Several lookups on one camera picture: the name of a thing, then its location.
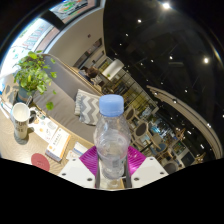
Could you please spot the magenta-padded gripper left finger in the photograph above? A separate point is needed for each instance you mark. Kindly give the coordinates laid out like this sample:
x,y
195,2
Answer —
x,y
77,171

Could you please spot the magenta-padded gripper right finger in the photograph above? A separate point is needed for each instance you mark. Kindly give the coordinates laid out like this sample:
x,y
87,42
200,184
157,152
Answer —
x,y
146,170

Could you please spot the clear blue-capped water bottle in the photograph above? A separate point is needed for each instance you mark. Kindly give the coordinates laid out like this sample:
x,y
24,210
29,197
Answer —
x,y
111,140

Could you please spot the white printed paper slip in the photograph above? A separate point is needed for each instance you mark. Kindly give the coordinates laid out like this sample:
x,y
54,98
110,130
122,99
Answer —
x,y
72,155

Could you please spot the white orange box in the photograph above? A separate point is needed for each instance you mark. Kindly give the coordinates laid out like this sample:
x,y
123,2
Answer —
x,y
58,145

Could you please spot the flat round red coaster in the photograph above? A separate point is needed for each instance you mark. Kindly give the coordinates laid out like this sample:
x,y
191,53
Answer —
x,y
40,162

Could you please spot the group of dining chairs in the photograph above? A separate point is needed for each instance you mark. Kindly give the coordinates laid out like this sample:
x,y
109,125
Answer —
x,y
141,128

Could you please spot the illustrated white leaflet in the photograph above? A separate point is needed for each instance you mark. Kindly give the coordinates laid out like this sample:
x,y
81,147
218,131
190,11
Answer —
x,y
46,128

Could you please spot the grey white chevron cushion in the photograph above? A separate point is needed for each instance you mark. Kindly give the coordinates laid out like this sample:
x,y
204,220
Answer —
x,y
86,106

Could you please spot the grey curved sofa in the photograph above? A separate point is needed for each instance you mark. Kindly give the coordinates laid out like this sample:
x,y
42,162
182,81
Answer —
x,y
63,106

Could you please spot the white printed mug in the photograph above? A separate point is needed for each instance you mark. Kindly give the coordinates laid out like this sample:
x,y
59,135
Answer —
x,y
20,123

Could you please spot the person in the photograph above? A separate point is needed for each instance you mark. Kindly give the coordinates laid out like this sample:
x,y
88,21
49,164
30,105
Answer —
x,y
91,74

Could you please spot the green potted plant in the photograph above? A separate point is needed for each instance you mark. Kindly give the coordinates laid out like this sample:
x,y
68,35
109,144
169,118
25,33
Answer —
x,y
31,75

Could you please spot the white round pillar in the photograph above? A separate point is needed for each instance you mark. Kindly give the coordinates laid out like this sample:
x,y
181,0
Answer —
x,y
113,68

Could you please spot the window with festive decals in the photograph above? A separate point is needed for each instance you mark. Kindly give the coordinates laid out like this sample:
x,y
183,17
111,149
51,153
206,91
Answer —
x,y
30,36

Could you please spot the group of ceiling lights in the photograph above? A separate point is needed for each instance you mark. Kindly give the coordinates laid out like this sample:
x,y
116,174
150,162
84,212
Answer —
x,y
165,5

